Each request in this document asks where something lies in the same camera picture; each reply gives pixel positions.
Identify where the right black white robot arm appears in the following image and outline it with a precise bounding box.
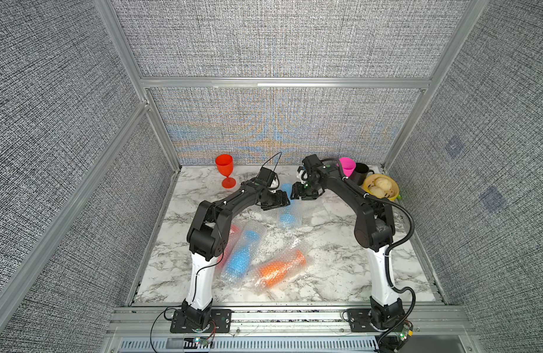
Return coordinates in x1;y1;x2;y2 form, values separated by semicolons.
291;163;405;332

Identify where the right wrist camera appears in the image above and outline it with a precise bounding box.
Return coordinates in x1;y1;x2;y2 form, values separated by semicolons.
297;154;324;183

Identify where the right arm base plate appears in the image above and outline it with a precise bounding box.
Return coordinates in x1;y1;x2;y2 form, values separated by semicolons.
342;308;405;333

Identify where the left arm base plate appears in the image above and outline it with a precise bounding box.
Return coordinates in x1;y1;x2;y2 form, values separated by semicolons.
169;309;233;334

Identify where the blue wine glass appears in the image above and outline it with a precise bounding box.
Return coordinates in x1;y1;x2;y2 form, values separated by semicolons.
221;225;265;284
278;184;301;228

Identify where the wrapped red wine glass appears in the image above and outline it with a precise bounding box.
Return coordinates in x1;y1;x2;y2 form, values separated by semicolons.
215;224;242;274

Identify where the black corrugated cable hose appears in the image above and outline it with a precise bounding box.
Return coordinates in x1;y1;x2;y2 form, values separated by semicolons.
323;158;417;349

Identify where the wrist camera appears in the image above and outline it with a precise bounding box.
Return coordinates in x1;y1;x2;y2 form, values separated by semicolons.
255;167;280;189
297;154;324;183

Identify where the black mug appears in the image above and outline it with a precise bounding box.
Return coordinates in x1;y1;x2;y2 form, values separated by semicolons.
349;163;374;186

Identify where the aluminium front rail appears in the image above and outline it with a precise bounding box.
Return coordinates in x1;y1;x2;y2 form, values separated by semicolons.
107;303;475;337

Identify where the orange wine glass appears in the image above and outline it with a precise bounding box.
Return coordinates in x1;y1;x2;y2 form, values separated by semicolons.
251;248;308;293

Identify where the pink plastic wine glass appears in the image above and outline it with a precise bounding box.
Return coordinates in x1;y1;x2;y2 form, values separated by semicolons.
339;157;356;177

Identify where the yellow bowl with buns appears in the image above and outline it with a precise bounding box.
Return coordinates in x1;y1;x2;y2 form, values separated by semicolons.
361;174;400;202

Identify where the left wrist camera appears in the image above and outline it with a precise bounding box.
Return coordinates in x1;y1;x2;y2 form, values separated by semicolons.
255;167;280;189

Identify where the red plastic wine glass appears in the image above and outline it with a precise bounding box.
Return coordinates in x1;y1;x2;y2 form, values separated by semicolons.
215;154;236;189

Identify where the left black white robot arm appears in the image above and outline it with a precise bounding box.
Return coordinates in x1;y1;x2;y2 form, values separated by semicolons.
181;181;290;329

